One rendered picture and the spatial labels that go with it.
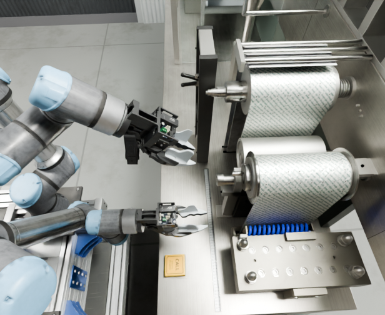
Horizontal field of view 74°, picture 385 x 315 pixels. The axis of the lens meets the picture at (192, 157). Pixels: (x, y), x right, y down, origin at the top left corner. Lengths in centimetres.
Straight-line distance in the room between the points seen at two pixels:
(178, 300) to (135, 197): 125
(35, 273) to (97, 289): 120
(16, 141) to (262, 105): 59
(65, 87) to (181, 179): 73
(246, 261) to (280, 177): 32
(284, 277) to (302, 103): 52
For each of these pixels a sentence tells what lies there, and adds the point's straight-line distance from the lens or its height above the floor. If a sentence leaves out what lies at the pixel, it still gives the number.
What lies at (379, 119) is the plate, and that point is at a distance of 83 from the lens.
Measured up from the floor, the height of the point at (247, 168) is 129.
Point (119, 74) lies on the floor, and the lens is 308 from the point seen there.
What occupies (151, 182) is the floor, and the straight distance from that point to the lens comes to 214.
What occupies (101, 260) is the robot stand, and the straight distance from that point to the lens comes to 180.
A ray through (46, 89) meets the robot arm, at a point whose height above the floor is 159.
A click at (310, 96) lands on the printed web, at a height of 137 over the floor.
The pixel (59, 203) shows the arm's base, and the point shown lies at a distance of 121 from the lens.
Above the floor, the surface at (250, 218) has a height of 109.
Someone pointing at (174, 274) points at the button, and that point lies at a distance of 97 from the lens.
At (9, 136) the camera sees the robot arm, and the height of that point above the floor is 152.
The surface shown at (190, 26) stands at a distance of 151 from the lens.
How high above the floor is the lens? 188
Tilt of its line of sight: 57 degrees down
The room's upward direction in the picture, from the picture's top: straight up
